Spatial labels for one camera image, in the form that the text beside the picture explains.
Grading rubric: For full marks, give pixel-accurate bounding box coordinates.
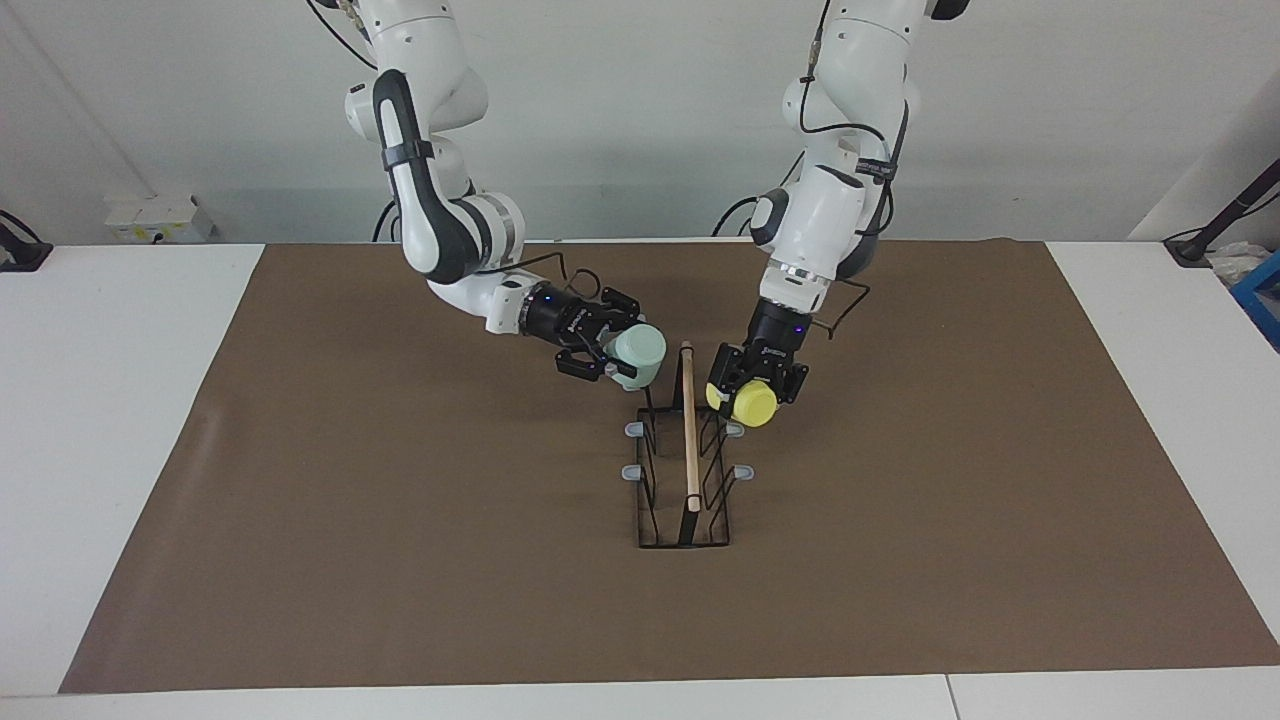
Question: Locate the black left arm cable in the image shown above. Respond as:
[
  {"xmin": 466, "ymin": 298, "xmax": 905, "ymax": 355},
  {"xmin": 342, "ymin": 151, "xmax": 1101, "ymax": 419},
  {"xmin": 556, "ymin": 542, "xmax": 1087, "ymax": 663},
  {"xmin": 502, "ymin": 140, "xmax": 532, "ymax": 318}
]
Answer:
[{"xmin": 798, "ymin": 0, "xmax": 909, "ymax": 342}]

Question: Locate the brown table mat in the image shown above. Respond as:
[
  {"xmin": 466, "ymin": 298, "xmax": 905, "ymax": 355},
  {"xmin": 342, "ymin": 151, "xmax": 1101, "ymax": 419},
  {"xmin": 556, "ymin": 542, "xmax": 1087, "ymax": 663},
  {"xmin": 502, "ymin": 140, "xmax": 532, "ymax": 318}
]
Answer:
[{"xmin": 58, "ymin": 238, "xmax": 1280, "ymax": 695}]

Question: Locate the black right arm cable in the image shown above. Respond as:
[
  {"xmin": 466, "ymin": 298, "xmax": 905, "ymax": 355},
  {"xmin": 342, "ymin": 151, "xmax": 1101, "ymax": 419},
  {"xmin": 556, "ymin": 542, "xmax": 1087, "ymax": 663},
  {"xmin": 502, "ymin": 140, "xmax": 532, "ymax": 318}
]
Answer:
[{"xmin": 305, "ymin": 0, "xmax": 603, "ymax": 303}]

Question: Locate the blue box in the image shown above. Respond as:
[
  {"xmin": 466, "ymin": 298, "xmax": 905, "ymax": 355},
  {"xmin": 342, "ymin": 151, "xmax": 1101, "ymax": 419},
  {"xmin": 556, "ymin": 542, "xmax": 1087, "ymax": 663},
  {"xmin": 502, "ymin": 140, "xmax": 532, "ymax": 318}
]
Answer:
[{"xmin": 1230, "ymin": 250, "xmax": 1280, "ymax": 352}]

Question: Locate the white wall socket box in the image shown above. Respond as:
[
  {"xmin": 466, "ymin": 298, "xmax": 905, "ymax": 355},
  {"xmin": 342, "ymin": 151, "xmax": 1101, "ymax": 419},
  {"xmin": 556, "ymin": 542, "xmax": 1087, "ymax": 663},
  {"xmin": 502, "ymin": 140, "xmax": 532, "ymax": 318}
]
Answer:
[{"xmin": 103, "ymin": 195, "xmax": 217, "ymax": 245}]

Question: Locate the yellow plastic cup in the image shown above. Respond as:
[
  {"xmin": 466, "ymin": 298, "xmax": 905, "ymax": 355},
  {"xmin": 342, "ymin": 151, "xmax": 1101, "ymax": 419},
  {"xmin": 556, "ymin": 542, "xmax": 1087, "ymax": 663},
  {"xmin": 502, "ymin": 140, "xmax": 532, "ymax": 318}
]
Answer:
[{"xmin": 706, "ymin": 380, "xmax": 780, "ymax": 429}]

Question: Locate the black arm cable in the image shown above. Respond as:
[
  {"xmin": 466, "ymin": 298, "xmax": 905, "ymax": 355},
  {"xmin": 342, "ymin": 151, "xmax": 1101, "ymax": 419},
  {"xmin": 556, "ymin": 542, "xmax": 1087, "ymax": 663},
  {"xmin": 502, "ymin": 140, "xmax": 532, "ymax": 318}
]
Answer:
[
  {"xmin": 798, "ymin": 0, "xmax": 909, "ymax": 342},
  {"xmin": 305, "ymin": 0, "xmax": 603, "ymax": 303}
]

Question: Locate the black wire cup rack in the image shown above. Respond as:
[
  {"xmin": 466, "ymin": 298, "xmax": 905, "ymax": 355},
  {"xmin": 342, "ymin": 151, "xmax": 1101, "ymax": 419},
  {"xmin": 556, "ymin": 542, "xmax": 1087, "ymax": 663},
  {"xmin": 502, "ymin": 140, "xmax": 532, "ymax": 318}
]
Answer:
[{"xmin": 621, "ymin": 341, "xmax": 756, "ymax": 550}]

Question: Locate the black left base cable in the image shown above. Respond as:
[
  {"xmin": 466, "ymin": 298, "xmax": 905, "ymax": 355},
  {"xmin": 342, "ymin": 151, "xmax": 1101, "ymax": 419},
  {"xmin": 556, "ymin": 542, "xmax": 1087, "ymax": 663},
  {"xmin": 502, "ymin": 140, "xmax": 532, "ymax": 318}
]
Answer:
[{"xmin": 711, "ymin": 155, "xmax": 803, "ymax": 239}]

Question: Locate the black pole stand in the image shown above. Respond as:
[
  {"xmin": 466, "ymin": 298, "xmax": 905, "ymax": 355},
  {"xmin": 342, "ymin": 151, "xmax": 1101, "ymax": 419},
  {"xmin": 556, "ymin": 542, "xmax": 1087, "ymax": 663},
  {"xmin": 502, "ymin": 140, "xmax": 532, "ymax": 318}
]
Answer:
[{"xmin": 1165, "ymin": 158, "xmax": 1280, "ymax": 267}]

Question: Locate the pale green plastic cup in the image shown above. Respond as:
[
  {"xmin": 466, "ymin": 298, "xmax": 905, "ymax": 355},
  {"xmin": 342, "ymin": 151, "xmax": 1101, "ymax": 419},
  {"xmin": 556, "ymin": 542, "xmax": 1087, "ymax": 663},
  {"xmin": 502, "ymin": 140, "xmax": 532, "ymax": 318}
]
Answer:
[{"xmin": 602, "ymin": 322, "xmax": 668, "ymax": 392}]

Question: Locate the black clamp stand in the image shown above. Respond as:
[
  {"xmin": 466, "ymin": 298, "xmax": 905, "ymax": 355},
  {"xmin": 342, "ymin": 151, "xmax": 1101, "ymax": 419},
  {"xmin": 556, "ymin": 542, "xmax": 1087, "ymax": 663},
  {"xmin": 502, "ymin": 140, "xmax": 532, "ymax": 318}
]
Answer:
[{"xmin": 0, "ymin": 210, "xmax": 54, "ymax": 274}]

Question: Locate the black right gripper linkage finger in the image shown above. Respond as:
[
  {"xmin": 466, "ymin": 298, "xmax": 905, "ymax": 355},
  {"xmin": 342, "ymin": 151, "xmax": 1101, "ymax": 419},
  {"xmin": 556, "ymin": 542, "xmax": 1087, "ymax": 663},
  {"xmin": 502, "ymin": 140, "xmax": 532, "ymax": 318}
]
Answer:
[
  {"xmin": 555, "ymin": 344, "xmax": 627, "ymax": 384},
  {"xmin": 574, "ymin": 286, "xmax": 644, "ymax": 327}
]

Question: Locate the clear plastic bag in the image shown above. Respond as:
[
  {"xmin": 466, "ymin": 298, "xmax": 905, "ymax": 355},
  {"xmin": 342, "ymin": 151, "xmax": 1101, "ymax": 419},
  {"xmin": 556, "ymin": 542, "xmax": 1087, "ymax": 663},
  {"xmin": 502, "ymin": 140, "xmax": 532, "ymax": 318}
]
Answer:
[{"xmin": 1208, "ymin": 242, "xmax": 1271, "ymax": 287}]

